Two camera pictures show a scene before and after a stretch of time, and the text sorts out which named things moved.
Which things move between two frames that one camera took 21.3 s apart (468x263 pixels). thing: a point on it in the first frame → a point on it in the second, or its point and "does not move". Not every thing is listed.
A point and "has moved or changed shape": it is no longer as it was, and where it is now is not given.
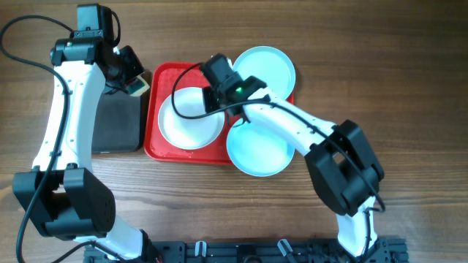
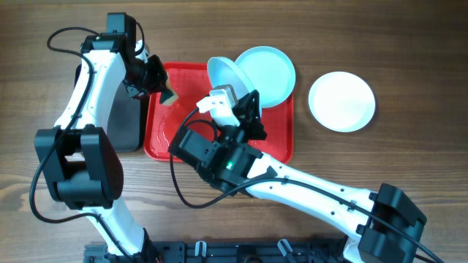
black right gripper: [210, 104] → [247, 111]
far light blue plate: [271, 66] does not move
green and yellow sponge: [137, 87] has moved or changed shape
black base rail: [390, 249] does not move
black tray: [118, 125] does not move
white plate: [192, 134] → [341, 101]
